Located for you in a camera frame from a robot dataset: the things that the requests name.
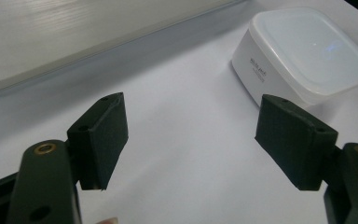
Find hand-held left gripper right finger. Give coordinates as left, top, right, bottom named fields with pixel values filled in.
left=255, top=94, right=358, bottom=224

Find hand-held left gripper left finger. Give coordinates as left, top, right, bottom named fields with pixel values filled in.
left=7, top=91, right=130, bottom=224

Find white square lidded container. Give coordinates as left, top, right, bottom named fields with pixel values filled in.
left=230, top=7, right=358, bottom=109

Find pale ribbed panel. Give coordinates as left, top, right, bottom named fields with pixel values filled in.
left=0, top=0, right=246, bottom=95

